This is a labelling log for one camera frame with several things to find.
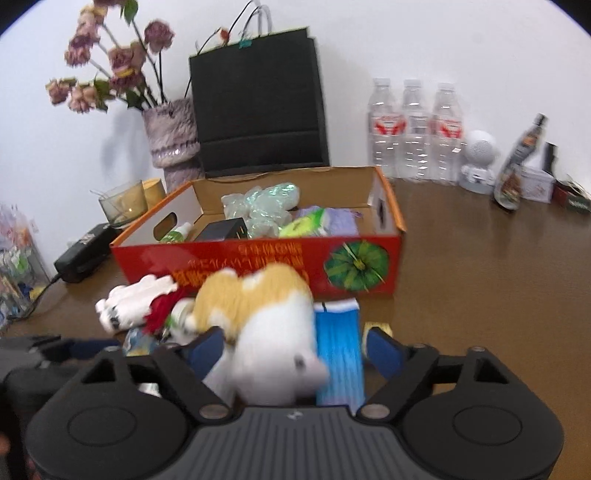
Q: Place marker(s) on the clear water bottle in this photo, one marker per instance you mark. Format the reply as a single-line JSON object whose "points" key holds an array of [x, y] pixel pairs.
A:
{"points": [[415, 134], [383, 134], [447, 138]]}

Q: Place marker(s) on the iridescent plastic bag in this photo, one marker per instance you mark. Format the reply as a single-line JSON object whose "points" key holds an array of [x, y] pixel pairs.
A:
{"points": [[261, 203]]}

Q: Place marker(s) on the small white box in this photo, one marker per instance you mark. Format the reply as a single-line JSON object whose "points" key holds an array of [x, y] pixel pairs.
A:
{"points": [[538, 184]]}

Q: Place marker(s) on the black paper bag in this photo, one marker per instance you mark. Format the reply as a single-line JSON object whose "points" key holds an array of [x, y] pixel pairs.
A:
{"points": [[258, 101]]}

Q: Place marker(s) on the white robot figure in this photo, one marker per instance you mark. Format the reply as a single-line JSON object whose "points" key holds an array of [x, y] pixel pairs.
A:
{"points": [[480, 157]]}

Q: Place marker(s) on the dark sauce pouch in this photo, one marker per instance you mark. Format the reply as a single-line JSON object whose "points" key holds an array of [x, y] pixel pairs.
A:
{"points": [[519, 161]]}

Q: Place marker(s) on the brown wooden desktop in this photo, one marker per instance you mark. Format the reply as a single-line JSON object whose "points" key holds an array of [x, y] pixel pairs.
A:
{"points": [[485, 277]]}

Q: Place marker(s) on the dried pink flowers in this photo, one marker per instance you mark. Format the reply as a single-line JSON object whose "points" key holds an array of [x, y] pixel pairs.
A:
{"points": [[120, 60]]}

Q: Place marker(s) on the black power adapter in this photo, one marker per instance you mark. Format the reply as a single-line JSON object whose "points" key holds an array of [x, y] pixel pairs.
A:
{"points": [[219, 230]]}

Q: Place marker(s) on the purple fabric pouch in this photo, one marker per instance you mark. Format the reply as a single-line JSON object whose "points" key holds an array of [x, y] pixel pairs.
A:
{"points": [[339, 221]]}

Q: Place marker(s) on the clear bag of colourful items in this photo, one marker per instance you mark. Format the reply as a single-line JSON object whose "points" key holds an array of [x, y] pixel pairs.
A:
{"points": [[18, 272]]}

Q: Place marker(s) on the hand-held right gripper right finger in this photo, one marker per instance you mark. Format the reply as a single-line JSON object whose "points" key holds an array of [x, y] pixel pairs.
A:
{"points": [[385, 350]]}

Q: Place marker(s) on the white toy figure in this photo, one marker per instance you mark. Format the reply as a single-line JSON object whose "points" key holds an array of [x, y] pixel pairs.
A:
{"points": [[134, 300]]}

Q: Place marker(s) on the blue ribbed cloth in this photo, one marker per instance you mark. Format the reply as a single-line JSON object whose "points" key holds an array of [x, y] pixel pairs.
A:
{"points": [[339, 350]]}

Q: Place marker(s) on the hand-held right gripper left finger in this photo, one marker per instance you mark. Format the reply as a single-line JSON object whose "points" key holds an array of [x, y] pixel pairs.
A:
{"points": [[207, 350]]}

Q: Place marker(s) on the red cloth item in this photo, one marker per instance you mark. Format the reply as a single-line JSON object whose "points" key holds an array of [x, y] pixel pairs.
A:
{"points": [[161, 311]]}

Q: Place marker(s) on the dark red box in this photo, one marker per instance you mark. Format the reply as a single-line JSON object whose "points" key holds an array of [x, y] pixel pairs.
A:
{"points": [[572, 198]]}

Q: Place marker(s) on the yellow and white plush toy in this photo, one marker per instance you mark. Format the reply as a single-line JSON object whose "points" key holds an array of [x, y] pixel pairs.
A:
{"points": [[272, 323]]}

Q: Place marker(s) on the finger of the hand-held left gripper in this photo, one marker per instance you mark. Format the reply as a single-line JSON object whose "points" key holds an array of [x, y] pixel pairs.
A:
{"points": [[94, 349]]}

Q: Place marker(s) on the small white bottle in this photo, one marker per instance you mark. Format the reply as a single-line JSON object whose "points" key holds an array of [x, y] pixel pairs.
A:
{"points": [[180, 318]]}

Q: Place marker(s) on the clear glass cup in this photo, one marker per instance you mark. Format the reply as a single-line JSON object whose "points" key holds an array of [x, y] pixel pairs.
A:
{"points": [[122, 203]]}

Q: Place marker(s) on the green packet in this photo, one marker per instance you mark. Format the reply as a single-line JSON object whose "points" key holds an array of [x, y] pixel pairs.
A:
{"points": [[302, 224]]}

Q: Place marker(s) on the red orange cardboard box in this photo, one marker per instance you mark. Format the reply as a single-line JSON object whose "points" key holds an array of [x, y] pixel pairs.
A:
{"points": [[277, 265]]}

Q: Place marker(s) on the purple textured vase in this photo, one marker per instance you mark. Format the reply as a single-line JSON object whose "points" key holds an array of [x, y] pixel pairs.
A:
{"points": [[173, 138]]}

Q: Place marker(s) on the black power bank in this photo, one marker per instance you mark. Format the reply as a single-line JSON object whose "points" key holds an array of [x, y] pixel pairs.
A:
{"points": [[85, 254]]}

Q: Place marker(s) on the green spray bottle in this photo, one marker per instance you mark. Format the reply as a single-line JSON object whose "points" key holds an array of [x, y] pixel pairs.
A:
{"points": [[175, 233]]}

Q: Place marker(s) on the small black object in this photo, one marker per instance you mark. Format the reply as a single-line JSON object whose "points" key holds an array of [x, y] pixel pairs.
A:
{"points": [[550, 159]]}

